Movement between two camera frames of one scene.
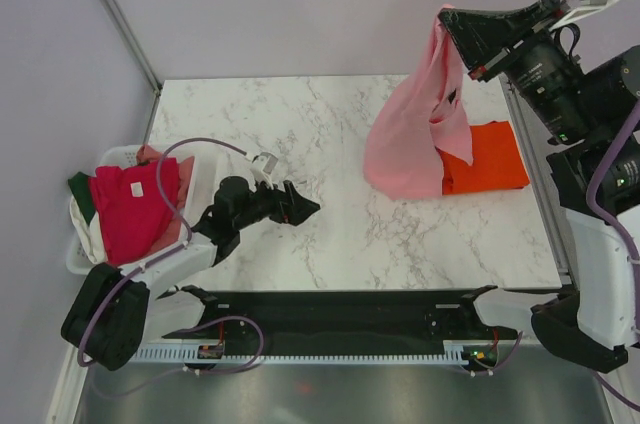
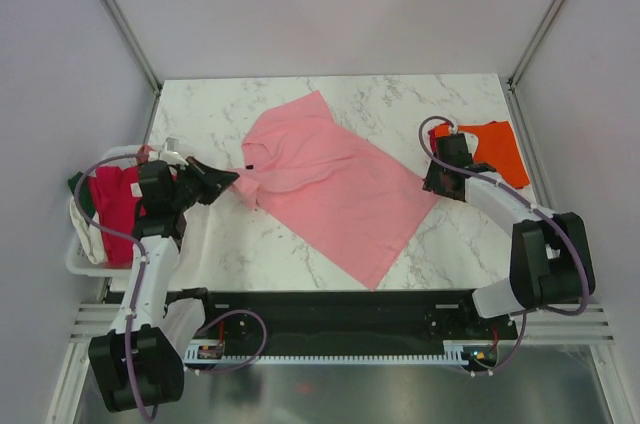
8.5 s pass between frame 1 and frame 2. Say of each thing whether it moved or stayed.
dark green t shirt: stayed
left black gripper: moved
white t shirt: stayed
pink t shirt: moved
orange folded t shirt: stayed
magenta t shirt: stayed
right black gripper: moved
